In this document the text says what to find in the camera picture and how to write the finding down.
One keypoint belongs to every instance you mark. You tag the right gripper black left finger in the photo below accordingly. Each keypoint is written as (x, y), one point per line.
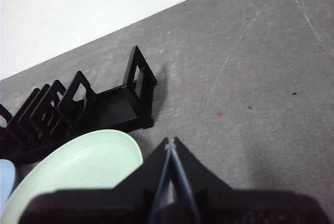
(104, 205)

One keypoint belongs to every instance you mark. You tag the blue plate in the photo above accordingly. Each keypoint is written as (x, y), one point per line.
(5, 179)

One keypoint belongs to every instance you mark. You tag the pale green plate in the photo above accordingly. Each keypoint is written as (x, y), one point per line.
(78, 161)

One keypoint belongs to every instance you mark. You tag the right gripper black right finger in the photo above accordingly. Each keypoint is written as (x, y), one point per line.
(248, 208)

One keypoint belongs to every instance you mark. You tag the black plastic plate rack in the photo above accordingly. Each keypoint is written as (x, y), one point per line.
(117, 104)

